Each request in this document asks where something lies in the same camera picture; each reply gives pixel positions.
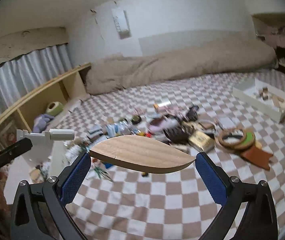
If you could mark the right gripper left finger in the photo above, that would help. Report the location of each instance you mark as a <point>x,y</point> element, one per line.
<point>71,178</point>

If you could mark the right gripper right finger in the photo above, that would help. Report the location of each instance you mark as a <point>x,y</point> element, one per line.
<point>214,178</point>

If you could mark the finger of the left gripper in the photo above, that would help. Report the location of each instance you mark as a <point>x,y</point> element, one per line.
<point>14,150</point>

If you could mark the leaf shaped wooden board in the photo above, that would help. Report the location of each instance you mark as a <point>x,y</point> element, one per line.
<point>141,154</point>

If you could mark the white storage bin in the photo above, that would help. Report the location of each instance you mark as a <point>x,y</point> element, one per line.
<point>42,151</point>

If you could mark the gold box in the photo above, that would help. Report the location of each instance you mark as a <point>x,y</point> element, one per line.
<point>201,141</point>

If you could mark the brown leather piece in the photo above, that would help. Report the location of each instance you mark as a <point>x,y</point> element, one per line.
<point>257,157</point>

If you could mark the dark brown hair claw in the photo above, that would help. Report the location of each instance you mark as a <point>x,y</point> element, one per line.
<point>178,134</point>

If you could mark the purple plush toy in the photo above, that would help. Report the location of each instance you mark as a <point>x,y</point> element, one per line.
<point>41,122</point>

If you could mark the wooden bedside shelf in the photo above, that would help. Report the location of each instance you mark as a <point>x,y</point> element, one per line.
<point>64,88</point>

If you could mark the blue white tissue packet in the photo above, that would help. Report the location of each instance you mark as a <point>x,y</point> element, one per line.
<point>118,129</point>

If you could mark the green avocado plush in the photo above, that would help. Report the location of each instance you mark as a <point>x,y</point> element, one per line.
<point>54,108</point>

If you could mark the grey curtain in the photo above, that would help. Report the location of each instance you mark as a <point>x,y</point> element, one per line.
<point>27,72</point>

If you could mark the pink round compact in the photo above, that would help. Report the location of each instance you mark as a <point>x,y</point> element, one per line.
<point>158,125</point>

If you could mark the black tape roll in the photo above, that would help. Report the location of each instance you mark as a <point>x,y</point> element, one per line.
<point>136,119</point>

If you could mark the white tray with blocks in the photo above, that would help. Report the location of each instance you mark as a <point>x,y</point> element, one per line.
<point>263,97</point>

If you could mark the beige fluffy blanket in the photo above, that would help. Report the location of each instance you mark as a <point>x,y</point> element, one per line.
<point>119,72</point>

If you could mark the closet shelf with clothes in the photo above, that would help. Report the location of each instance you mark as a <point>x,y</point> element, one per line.
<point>270,27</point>

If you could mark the wooden ring coasters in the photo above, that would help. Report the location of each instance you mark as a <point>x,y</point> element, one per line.
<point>236,139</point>

